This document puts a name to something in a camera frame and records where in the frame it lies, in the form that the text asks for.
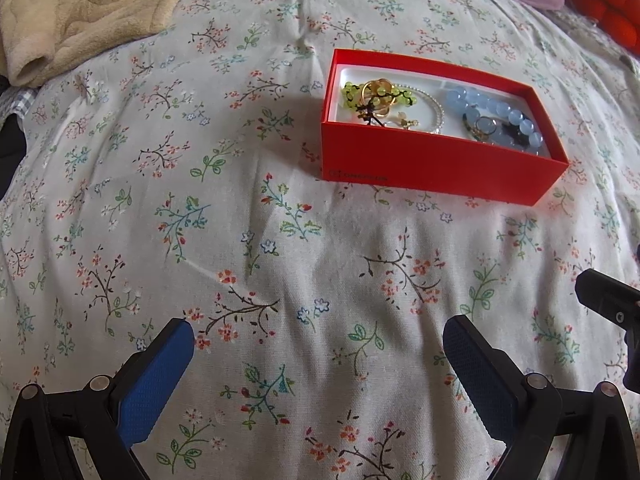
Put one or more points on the floral bedsheet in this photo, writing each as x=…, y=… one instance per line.
x=250, y=260

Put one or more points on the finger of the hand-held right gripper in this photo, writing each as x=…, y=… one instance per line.
x=605, y=297

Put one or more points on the orange plush toy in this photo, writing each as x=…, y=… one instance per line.
x=605, y=0

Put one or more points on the beige fleece blanket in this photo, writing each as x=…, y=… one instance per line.
x=90, y=10

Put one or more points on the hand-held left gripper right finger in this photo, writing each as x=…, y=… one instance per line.
x=480, y=375

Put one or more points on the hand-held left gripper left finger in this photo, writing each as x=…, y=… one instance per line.
x=155, y=380

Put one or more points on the red cardboard box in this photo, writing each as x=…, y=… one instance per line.
x=430, y=170

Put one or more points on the dark cloth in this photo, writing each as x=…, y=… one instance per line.
x=10, y=155

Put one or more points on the small gold earring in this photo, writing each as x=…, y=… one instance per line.
x=406, y=121

